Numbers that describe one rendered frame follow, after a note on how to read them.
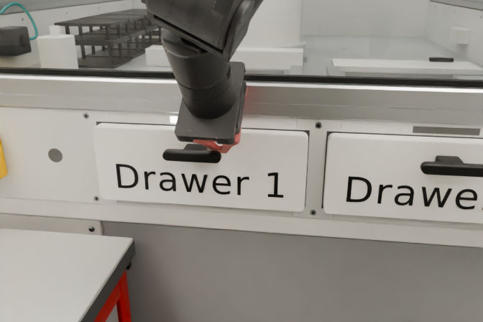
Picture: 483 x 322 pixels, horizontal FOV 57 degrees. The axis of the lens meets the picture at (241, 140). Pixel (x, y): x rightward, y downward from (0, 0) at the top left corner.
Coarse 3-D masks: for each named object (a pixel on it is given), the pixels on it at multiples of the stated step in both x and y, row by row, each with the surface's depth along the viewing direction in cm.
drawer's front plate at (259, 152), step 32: (96, 128) 60; (128, 128) 59; (160, 128) 59; (96, 160) 61; (128, 160) 61; (160, 160) 60; (224, 160) 59; (256, 160) 58; (288, 160) 58; (128, 192) 62; (160, 192) 62; (192, 192) 61; (256, 192) 60; (288, 192) 59
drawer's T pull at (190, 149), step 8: (192, 144) 58; (200, 144) 58; (168, 152) 56; (176, 152) 55; (184, 152) 55; (192, 152) 55; (200, 152) 55; (208, 152) 55; (216, 152) 55; (168, 160) 56; (176, 160) 56; (184, 160) 56; (192, 160) 55; (200, 160) 55; (208, 160) 55; (216, 160) 55
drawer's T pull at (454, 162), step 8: (440, 160) 53; (448, 160) 53; (456, 160) 53; (424, 168) 52; (432, 168) 52; (440, 168) 52; (448, 168) 51; (456, 168) 51; (464, 168) 51; (472, 168) 51; (480, 168) 51; (472, 176) 51; (480, 176) 51
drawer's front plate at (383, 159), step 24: (336, 144) 56; (360, 144) 56; (384, 144) 55; (408, 144) 55; (432, 144) 54; (456, 144) 54; (480, 144) 54; (336, 168) 57; (360, 168) 57; (384, 168) 56; (408, 168) 56; (336, 192) 58; (360, 192) 58; (384, 192) 57; (408, 192) 57; (432, 192) 57; (456, 192) 56; (480, 192) 56; (384, 216) 59; (408, 216) 58; (432, 216) 58; (456, 216) 57; (480, 216) 57
